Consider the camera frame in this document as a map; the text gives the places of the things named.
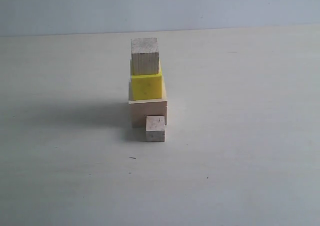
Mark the small wooden cube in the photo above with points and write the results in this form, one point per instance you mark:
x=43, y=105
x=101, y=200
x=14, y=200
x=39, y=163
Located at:
x=155, y=129

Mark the medium wooden cube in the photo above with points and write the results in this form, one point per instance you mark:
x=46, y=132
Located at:
x=145, y=56

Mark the yellow cube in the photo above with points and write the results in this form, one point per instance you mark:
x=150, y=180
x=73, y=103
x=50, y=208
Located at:
x=146, y=87

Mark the large pale wooden cube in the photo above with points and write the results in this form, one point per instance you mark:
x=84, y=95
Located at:
x=140, y=109

